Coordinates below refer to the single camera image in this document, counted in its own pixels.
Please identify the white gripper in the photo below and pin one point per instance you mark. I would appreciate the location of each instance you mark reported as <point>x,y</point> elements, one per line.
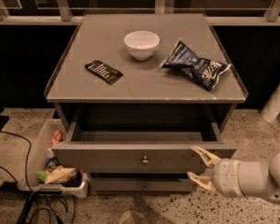
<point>228,174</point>

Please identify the grey top drawer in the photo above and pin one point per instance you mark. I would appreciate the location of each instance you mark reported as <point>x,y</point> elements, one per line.
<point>141,139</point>

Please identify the grey drawer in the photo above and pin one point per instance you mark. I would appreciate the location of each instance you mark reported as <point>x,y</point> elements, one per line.
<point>141,139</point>
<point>141,183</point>

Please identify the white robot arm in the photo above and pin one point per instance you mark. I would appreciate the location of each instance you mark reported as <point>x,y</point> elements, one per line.
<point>259,179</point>

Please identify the grey bottom drawer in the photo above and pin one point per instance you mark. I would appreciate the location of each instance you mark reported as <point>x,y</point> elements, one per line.
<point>141,183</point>

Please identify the grey drawer cabinet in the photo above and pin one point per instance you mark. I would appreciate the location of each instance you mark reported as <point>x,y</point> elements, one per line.
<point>101,37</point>

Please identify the blue chip bag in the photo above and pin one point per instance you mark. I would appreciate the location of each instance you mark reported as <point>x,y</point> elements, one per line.
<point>203,71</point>

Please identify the black snack packet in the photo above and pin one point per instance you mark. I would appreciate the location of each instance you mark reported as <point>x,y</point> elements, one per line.
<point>105,72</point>

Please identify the white ceramic bowl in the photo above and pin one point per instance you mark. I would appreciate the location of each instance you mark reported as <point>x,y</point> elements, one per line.
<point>141,44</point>

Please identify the yellow snack bag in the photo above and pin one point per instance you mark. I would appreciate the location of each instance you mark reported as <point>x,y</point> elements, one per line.
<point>61,175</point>

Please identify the red soda can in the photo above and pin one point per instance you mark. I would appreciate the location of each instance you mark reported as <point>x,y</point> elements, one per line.
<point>57,137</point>

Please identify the dark can in bin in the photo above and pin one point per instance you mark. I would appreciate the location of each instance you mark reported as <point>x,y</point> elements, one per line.
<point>52,165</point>

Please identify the white labelled bottle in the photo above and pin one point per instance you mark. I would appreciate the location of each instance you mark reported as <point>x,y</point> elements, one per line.
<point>50,154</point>

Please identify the green snack packet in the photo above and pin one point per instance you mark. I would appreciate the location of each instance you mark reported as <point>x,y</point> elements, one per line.
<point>42,176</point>

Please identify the metal window railing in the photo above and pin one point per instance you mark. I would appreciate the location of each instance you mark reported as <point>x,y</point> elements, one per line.
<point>216,12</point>

